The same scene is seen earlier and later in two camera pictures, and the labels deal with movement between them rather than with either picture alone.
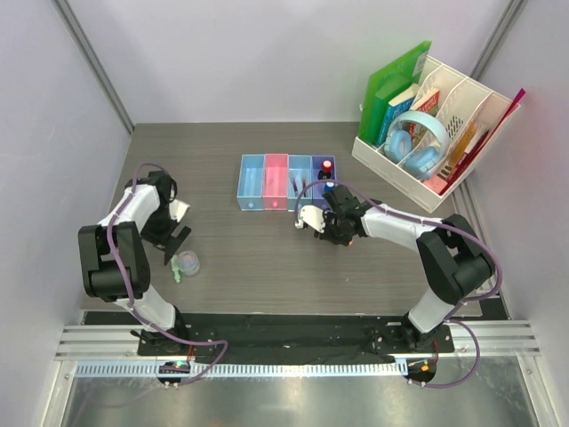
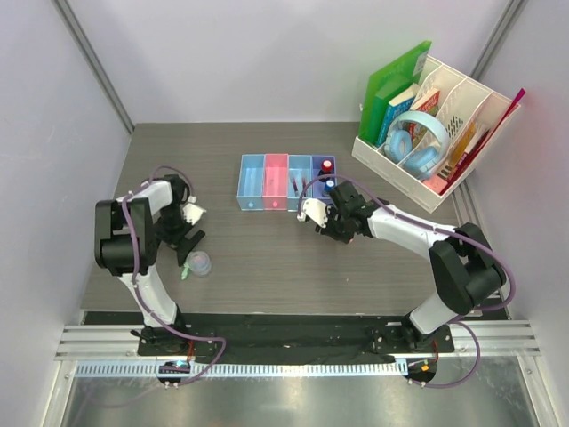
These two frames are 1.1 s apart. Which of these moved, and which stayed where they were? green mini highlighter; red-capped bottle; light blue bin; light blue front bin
Moved: green mini highlighter
Stayed: light blue bin; red-capped bottle; light blue front bin
